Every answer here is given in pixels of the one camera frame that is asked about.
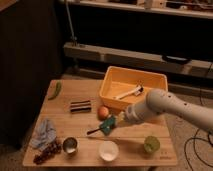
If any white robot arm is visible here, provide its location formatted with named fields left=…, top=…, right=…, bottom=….
left=115, top=89, right=213, bottom=135

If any green sponge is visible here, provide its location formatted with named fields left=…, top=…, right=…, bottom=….
left=99, top=116, right=116, bottom=136

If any orange peach fruit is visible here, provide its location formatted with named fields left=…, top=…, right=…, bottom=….
left=97, top=106, right=109, bottom=120

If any yellow plastic bin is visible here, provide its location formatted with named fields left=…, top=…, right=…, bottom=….
left=99, top=66, right=168, bottom=110

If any white bowl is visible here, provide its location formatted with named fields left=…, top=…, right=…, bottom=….
left=98, top=141, right=119, bottom=162

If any white dish brush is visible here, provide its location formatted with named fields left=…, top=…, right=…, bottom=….
left=115, top=85, right=143, bottom=100

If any green cup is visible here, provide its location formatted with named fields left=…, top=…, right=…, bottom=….
left=144, top=136, right=160, bottom=154

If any dark striped block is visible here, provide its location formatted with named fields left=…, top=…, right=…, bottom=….
left=70, top=100, right=91, bottom=113

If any small metal cup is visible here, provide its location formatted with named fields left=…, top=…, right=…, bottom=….
left=62, top=137, right=78, bottom=154

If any grey shelf unit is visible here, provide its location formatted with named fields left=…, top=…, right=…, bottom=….
left=63, top=42, right=213, bottom=79

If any blue cloth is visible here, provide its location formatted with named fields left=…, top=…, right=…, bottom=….
left=30, top=119, right=56, bottom=151

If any dark grape bunch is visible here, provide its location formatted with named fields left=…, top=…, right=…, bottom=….
left=33, top=140, right=62, bottom=165

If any black handle on shelf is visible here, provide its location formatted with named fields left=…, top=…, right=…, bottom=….
left=162, top=55, right=192, bottom=65

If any black cable on floor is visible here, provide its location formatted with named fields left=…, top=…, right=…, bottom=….
left=183, top=126, right=213, bottom=171

